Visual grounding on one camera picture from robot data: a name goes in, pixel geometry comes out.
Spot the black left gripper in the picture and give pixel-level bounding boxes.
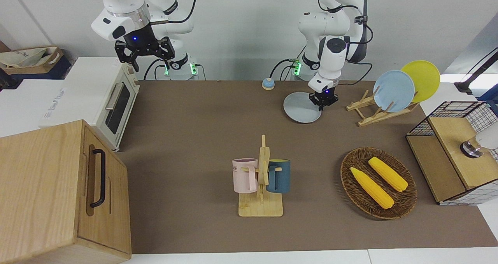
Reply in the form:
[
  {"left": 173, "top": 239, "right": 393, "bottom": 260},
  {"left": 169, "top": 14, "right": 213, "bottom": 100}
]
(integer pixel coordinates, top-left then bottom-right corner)
[{"left": 310, "top": 89, "right": 338, "bottom": 112}]

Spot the black base power cable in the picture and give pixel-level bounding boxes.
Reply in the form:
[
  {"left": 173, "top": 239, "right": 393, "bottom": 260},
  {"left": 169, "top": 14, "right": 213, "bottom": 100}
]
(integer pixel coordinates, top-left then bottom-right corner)
[{"left": 270, "top": 59, "right": 299, "bottom": 82}]

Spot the brown wicker basket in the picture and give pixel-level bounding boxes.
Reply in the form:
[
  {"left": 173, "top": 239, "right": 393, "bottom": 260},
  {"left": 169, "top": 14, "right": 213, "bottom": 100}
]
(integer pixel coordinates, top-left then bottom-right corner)
[{"left": 340, "top": 147, "right": 418, "bottom": 220}]

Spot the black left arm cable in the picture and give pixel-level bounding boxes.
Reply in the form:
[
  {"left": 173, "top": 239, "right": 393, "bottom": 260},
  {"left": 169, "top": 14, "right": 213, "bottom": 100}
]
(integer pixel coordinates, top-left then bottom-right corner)
[{"left": 317, "top": 0, "right": 374, "bottom": 86}]

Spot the light blue plate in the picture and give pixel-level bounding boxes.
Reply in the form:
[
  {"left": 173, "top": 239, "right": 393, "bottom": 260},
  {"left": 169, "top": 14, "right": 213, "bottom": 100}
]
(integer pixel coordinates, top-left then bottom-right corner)
[{"left": 373, "top": 70, "right": 415, "bottom": 113}]

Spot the cardboard box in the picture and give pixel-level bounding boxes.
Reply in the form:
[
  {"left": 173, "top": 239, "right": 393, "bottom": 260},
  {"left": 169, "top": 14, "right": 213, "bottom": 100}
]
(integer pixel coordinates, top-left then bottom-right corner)
[{"left": 0, "top": 46, "right": 64, "bottom": 76}]

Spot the white side cabinet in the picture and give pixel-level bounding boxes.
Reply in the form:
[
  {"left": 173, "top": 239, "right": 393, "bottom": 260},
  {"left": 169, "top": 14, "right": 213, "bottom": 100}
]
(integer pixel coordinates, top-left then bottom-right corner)
[{"left": 0, "top": 57, "right": 117, "bottom": 138}]

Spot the white toaster oven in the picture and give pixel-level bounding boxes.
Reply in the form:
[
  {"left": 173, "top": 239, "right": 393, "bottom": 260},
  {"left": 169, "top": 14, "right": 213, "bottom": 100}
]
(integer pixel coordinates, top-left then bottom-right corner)
[{"left": 39, "top": 57, "right": 140, "bottom": 152}]

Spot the gray plate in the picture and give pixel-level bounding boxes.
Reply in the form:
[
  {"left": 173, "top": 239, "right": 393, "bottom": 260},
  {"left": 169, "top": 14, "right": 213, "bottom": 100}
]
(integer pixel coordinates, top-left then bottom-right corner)
[{"left": 283, "top": 92, "right": 323, "bottom": 124}]

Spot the dark teal mug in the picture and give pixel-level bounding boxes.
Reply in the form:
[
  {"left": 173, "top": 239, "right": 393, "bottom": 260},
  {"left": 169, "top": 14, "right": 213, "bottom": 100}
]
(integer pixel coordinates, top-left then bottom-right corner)
[{"left": 267, "top": 159, "right": 291, "bottom": 194}]

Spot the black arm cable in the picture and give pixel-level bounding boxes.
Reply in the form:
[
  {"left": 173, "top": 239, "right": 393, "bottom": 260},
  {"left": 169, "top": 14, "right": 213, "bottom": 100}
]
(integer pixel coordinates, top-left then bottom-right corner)
[
  {"left": 317, "top": 0, "right": 374, "bottom": 86},
  {"left": 150, "top": 0, "right": 198, "bottom": 25}
]

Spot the pink mug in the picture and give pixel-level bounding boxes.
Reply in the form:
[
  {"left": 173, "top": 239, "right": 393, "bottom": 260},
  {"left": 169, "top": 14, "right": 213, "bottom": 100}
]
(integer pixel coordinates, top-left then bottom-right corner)
[{"left": 232, "top": 158, "right": 259, "bottom": 194}]

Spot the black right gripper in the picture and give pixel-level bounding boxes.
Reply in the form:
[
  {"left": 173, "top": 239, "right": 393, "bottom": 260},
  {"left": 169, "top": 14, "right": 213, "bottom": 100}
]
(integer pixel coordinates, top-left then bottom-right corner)
[{"left": 115, "top": 24, "right": 175, "bottom": 72}]

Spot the yellow corn cob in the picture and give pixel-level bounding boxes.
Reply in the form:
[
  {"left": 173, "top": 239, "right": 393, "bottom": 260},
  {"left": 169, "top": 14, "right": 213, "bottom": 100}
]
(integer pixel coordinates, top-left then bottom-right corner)
[
  {"left": 368, "top": 157, "right": 408, "bottom": 192},
  {"left": 350, "top": 167, "right": 394, "bottom": 209}
]

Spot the brown table mat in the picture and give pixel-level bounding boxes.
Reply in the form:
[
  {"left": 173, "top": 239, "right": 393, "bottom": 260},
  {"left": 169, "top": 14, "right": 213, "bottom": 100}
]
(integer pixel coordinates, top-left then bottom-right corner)
[{"left": 115, "top": 80, "right": 498, "bottom": 254}]

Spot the yellow plate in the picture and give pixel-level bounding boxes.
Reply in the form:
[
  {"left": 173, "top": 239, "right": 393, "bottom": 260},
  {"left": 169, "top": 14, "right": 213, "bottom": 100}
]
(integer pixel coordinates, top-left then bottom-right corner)
[{"left": 401, "top": 60, "right": 441, "bottom": 103}]

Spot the white cloth bag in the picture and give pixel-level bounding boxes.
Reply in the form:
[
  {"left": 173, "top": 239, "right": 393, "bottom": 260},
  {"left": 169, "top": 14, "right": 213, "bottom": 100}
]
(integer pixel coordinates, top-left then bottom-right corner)
[{"left": 0, "top": 48, "right": 53, "bottom": 68}]

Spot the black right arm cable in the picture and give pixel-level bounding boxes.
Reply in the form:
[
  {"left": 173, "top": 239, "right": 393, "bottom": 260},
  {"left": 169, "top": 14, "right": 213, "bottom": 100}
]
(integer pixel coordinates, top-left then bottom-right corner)
[{"left": 150, "top": 0, "right": 198, "bottom": 25}]

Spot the wire grid shelf box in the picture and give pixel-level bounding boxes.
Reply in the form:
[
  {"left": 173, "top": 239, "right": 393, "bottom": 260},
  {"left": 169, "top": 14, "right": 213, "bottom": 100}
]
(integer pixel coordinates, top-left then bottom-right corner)
[{"left": 406, "top": 101, "right": 498, "bottom": 206}]

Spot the wooden mug tree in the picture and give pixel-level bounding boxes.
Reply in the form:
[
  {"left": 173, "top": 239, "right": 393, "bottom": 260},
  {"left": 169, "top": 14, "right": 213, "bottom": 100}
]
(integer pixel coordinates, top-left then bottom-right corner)
[{"left": 238, "top": 135, "right": 284, "bottom": 217}]

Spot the wooden plate rack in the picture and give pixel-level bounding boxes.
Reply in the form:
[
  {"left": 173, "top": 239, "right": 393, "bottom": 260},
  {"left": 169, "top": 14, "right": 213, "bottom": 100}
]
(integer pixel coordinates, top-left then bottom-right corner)
[{"left": 346, "top": 90, "right": 420, "bottom": 127}]

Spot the wooden bread box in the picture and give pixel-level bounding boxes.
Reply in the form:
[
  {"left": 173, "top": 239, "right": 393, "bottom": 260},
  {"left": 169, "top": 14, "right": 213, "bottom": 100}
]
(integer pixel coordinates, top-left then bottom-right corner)
[{"left": 0, "top": 119, "right": 132, "bottom": 264}]

